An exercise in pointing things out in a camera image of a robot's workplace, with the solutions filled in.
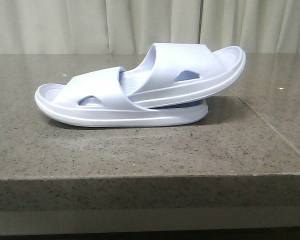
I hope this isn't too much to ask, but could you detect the light blue slipper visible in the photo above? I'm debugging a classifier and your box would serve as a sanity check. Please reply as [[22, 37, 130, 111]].
[[119, 43, 246, 108], [34, 67, 208, 128]]

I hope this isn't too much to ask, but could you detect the beige curtain backdrop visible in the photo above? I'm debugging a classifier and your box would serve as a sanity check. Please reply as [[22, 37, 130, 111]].
[[0, 0, 300, 54]]

